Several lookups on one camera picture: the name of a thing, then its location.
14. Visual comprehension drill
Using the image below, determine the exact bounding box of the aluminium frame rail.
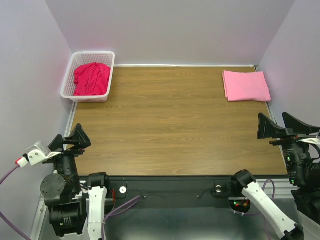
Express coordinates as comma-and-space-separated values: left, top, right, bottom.
29, 197, 48, 240

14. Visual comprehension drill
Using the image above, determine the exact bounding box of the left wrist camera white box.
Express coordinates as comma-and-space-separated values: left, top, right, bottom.
15, 141, 51, 168

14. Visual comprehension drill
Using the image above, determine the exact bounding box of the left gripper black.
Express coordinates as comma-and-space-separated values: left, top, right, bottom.
47, 120, 91, 190

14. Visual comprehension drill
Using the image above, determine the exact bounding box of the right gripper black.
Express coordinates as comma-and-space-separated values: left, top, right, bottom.
256, 109, 320, 184

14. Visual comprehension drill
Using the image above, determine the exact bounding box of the white plastic laundry basket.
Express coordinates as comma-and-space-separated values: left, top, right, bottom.
60, 51, 115, 103

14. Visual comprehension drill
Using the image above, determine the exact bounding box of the magenta red t-shirt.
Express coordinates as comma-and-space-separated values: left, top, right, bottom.
73, 62, 111, 96

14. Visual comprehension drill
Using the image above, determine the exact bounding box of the folded light pink t-shirt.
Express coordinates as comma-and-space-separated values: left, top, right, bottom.
222, 70, 271, 102

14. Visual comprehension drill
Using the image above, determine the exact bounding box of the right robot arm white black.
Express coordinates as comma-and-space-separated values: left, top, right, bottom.
230, 112, 320, 240

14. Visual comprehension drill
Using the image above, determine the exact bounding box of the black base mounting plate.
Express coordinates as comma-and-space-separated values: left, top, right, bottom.
109, 175, 244, 209

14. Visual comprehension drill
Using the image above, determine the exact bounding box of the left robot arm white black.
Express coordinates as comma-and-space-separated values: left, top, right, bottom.
40, 123, 111, 240

